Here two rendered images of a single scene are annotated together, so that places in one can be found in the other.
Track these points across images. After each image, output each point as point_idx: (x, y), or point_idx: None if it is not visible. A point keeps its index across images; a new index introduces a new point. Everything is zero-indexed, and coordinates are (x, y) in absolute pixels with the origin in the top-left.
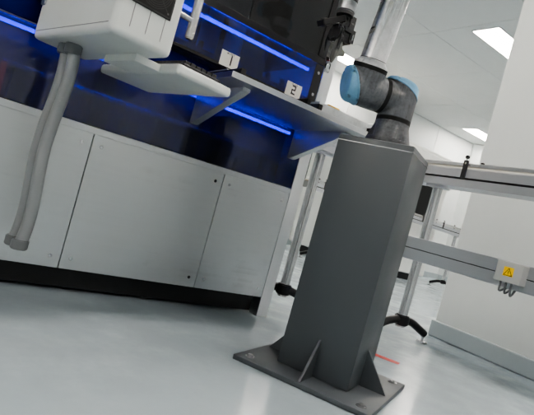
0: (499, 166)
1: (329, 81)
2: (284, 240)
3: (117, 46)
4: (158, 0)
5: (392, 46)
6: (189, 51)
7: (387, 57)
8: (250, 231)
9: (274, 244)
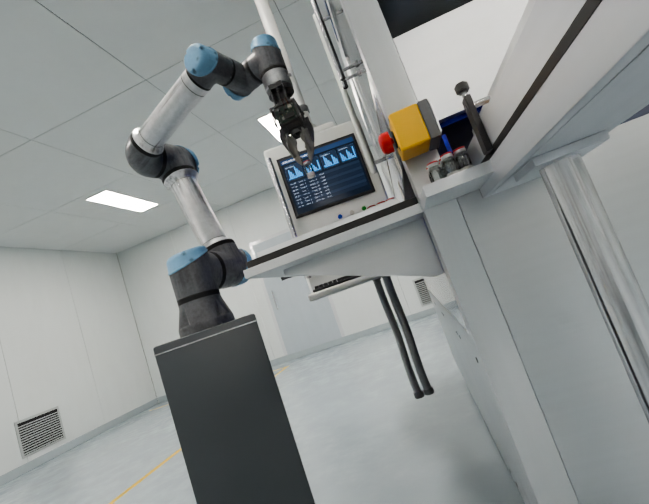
0: None
1: (376, 90)
2: (520, 462)
3: None
4: None
5: (194, 233)
6: None
7: (198, 242)
8: (496, 419)
9: (519, 465)
